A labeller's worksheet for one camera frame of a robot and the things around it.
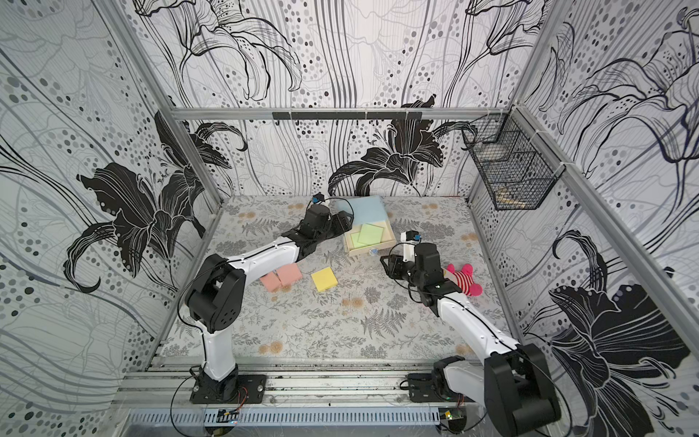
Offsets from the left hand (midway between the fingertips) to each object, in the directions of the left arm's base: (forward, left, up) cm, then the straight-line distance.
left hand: (348, 222), depth 93 cm
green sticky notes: (-6, -2, -2) cm, 7 cm away
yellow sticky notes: (-16, +8, -13) cm, 22 cm away
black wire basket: (+14, -54, +17) cm, 58 cm away
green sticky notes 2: (-3, -8, -2) cm, 9 cm away
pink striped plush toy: (-17, -40, -8) cm, 44 cm away
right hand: (-13, -13, 0) cm, 19 cm away
